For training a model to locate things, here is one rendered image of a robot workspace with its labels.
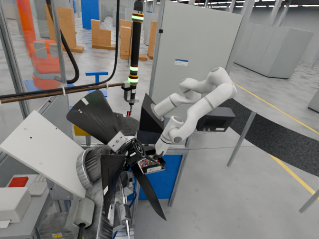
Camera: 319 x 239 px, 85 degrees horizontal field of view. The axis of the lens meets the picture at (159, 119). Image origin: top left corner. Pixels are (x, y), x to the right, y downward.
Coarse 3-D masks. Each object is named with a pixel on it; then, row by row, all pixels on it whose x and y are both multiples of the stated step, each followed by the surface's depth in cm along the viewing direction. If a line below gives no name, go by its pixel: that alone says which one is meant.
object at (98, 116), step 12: (84, 96) 77; (96, 96) 82; (72, 108) 72; (84, 108) 76; (96, 108) 80; (108, 108) 84; (72, 120) 71; (84, 120) 75; (96, 120) 79; (108, 120) 83; (96, 132) 79; (108, 132) 82
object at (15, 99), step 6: (108, 84) 72; (114, 84) 74; (120, 84) 75; (66, 90) 61; (72, 90) 62; (78, 90) 64; (84, 90) 65; (24, 96) 53; (30, 96) 54; (36, 96) 55; (42, 96) 56; (48, 96) 58; (6, 102) 51
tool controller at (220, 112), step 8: (208, 112) 134; (216, 112) 136; (224, 112) 138; (232, 112) 140; (200, 120) 140; (208, 120) 136; (216, 120) 137; (224, 120) 138; (232, 120) 140; (200, 128) 142; (208, 128) 143; (216, 128) 144; (224, 128) 146
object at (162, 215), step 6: (144, 174) 84; (138, 180) 91; (144, 180) 86; (144, 186) 88; (150, 186) 82; (144, 192) 91; (150, 192) 84; (150, 198) 88; (156, 198) 79; (156, 204) 84; (156, 210) 88; (162, 210) 74; (162, 216) 82
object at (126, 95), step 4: (124, 84) 76; (128, 84) 77; (124, 88) 78; (128, 88) 78; (124, 92) 81; (128, 92) 80; (124, 96) 82; (128, 96) 81; (136, 96) 87; (128, 100) 82; (132, 100) 82; (136, 100) 83
